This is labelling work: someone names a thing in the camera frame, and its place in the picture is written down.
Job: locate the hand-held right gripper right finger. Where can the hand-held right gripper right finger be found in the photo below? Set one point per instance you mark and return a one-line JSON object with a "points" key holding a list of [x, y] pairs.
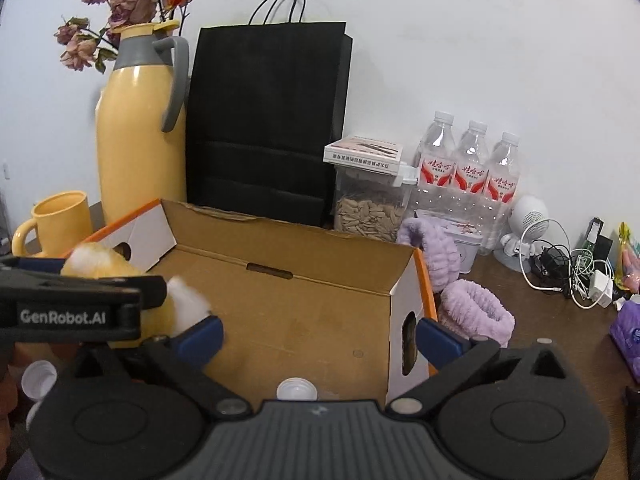
{"points": [[440, 342]]}

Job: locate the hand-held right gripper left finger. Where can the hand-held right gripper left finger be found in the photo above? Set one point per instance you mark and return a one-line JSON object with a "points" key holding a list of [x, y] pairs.
{"points": [[200, 336]]}

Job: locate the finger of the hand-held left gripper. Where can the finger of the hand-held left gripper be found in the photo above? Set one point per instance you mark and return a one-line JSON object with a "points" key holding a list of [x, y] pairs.
{"points": [[42, 263]]}

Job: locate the yellow white plush toy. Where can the yellow white plush toy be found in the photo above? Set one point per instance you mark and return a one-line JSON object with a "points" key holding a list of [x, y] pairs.
{"points": [[155, 317]]}

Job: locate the small white bottle cap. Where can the small white bottle cap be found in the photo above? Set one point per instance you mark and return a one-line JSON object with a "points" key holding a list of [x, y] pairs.
{"points": [[39, 380]]}

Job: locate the cardboard box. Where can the cardboard box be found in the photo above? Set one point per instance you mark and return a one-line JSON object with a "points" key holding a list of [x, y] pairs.
{"points": [[300, 300]]}

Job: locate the yellow mug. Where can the yellow mug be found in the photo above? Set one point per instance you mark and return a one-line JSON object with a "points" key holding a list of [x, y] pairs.
{"points": [[60, 225]]}

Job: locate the white lidded tin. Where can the white lidded tin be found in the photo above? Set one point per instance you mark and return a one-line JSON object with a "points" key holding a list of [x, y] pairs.
{"points": [[467, 252]]}

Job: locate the purple fluffy headband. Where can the purple fluffy headband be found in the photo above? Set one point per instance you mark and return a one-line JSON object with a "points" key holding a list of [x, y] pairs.
{"points": [[425, 240]]}

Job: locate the large ribbed white bottle cap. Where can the large ribbed white bottle cap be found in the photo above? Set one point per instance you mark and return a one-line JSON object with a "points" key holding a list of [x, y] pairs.
{"points": [[297, 390]]}

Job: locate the black power adapter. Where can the black power adapter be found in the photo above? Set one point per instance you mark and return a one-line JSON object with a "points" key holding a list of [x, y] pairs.
{"points": [[552, 262]]}

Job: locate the yellow thermos jug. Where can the yellow thermos jug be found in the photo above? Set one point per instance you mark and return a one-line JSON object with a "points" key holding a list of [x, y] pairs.
{"points": [[140, 150]]}

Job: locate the clear seed container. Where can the clear seed container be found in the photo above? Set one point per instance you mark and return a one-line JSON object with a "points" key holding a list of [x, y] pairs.
{"points": [[370, 210]]}

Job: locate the white robot figure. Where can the white robot figure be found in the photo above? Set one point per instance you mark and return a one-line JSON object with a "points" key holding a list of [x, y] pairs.
{"points": [[525, 215]]}

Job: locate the white charger plug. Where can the white charger plug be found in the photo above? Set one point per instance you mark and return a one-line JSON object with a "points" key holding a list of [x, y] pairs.
{"points": [[600, 287]]}

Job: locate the clear water bottle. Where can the clear water bottle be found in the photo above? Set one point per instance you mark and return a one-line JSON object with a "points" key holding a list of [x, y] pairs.
{"points": [[436, 160], [471, 170], [502, 177]]}

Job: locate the purple tissue pack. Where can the purple tissue pack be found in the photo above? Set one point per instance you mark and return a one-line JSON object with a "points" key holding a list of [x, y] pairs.
{"points": [[627, 332]]}

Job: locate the small black green box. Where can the small black green box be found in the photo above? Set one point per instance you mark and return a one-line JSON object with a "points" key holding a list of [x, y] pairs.
{"points": [[597, 237]]}

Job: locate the small white printed box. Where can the small white printed box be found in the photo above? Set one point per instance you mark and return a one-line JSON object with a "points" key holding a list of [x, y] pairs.
{"points": [[362, 152]]}

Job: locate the colourful snack packet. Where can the colourful snack packet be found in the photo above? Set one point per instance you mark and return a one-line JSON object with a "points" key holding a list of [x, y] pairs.
{"points": [[630, 255]]}

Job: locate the black paper bag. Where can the black paper bag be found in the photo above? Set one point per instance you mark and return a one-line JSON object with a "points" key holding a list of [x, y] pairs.
{"points": [[265, 110]]}

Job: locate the dried rose bouquet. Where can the dried rose bouquet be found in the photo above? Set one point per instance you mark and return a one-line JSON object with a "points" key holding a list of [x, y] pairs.
{"points": [[127, 7]]}

